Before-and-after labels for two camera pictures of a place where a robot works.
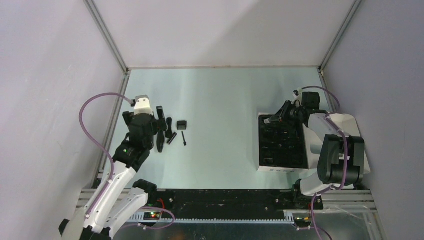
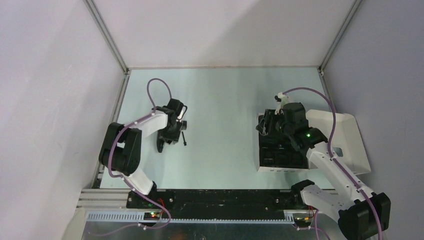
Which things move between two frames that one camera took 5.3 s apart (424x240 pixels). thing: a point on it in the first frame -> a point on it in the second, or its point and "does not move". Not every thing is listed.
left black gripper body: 154,124 -> 178,123
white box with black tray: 282,146 does not move
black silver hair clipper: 160,140 does not move
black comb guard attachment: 181,125 does not move
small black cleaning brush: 184,142 does not move
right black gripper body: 293,114 -> 277,126
